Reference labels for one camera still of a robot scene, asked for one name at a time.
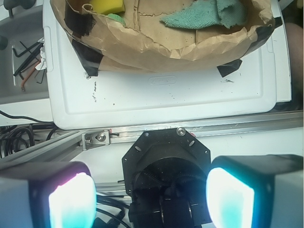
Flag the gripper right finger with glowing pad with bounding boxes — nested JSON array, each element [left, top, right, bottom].
[[206, 154, 304, 228]]

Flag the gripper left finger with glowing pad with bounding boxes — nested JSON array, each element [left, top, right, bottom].
[[0, 161, 97, 228]]

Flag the blue microfiber cloth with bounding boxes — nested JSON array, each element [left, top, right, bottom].
[[160, 0, 247, 30]]

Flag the white plastic bin lid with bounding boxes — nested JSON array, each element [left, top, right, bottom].
[[43, 1, 291, 130]]

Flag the crumpled white paper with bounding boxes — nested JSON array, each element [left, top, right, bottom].
[[35, 38, 47, 71]]

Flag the black tape piece left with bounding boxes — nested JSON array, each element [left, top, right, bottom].
[[72, 39, 104, 76]]

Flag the black hex key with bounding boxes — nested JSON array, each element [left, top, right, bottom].
[[12, 42, 42, 57]]

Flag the brown paper bag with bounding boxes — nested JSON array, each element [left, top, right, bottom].
[[50, 0, 275, 73]]

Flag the green sponge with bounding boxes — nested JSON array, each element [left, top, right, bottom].
[[107, 13, 126, 26]]

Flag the yellow sponge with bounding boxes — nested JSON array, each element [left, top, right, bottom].
[[90, 0, 125, 15]]

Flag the aluminium extrusion rail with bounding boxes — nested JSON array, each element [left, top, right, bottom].
[[0, 110, 304, 163]]

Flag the steel corner bracket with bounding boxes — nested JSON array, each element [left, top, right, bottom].
[[82, 130, 110, 151]]

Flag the black cable bundle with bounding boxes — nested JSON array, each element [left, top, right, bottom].
[[0, 110, 59, 160]]

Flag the orange wire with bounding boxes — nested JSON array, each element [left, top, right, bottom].
[[20, 60, 40, 91]]

